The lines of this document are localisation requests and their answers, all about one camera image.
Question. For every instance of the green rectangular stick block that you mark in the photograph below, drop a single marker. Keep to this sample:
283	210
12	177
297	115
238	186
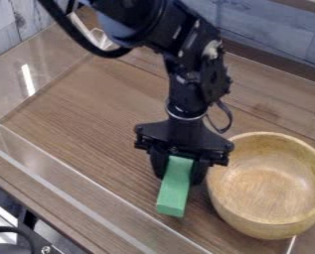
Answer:
174	187

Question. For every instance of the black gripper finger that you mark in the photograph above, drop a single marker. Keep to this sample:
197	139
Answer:
198	171
158	161

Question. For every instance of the clear acrylic corner bracket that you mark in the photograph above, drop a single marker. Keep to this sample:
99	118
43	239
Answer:
95	35

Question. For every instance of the wooden bowl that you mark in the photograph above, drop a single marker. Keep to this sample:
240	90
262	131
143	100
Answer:
262	192

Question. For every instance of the clear acrylic front wall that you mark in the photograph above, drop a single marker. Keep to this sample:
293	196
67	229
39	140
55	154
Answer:
103	223

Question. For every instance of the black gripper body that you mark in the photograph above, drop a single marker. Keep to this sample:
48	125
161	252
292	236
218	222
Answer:
185	139

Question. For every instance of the black table leg frame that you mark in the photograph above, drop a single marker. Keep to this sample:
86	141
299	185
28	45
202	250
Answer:
17	236

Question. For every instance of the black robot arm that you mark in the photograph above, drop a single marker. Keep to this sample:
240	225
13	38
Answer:
179	35

